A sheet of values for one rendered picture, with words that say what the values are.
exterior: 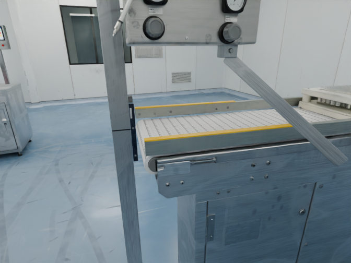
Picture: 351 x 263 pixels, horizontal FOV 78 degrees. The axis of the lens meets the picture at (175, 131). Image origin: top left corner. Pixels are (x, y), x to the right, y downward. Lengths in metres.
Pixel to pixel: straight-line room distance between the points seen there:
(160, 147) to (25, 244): 1.41
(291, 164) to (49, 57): 5.29
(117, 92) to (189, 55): 5.39
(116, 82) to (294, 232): 0.74
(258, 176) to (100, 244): 1.18
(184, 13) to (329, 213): 0.78
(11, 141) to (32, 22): 3.19
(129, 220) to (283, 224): 0.53
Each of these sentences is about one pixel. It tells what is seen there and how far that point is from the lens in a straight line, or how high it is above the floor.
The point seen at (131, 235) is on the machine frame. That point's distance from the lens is 0.95.
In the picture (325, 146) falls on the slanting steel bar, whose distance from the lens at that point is 0.50.
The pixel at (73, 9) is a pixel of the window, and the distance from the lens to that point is 5.57.
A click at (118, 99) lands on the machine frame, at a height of 0.96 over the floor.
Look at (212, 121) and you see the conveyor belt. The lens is 0.66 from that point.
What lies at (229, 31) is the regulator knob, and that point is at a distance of 0.38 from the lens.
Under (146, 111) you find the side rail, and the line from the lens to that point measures 0.69.
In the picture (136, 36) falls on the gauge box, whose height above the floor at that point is 1.11.
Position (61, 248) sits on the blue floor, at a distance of 1.62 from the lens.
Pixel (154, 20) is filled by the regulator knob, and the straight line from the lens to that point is 0.35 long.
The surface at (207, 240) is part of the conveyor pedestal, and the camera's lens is 0.69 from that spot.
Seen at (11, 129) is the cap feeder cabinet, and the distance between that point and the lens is 2.91.
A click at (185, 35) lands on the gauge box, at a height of 1.12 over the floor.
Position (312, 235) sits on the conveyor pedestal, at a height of 0.50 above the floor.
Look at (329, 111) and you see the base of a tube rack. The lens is 0.84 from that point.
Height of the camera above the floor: 1.09
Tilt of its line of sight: 20 degrees down
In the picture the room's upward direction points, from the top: 1 degrees counter-clockwise
